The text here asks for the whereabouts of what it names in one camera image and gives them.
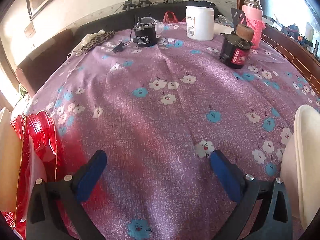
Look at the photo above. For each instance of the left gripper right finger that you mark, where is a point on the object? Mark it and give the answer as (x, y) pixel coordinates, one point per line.
(274, 219)

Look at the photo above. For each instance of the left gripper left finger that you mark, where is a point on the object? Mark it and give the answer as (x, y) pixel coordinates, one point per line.
(44, 220)

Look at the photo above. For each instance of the large white foam bowl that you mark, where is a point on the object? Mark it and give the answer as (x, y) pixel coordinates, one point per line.
(300, 165)

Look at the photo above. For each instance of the red scalloped plate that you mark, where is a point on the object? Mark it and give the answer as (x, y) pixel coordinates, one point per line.
(41, 129)

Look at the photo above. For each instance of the cream patterned bowl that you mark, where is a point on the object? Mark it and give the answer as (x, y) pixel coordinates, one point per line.
(10, 159)

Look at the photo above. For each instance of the brown armchair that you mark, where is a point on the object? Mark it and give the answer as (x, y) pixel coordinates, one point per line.
(42, 62)

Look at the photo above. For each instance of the purple floral tablecloth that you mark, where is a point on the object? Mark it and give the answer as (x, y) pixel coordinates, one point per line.
(158, 112)

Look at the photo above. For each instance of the black power adapter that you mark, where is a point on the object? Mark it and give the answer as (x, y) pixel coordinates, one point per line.
(118, 48)

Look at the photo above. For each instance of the leopard print cloth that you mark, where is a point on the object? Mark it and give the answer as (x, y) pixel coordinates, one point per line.
(90, 41)

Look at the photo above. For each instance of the black cylindrical motor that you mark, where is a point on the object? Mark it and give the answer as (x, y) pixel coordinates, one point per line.
(145, 35)

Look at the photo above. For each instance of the black sofa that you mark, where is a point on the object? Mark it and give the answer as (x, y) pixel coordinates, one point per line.
(126, 19)

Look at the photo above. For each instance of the white plastic jar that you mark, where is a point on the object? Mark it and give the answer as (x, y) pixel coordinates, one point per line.
(200, 23)

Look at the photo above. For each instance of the red plastic bag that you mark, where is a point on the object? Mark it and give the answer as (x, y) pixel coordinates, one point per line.
(170, 18)

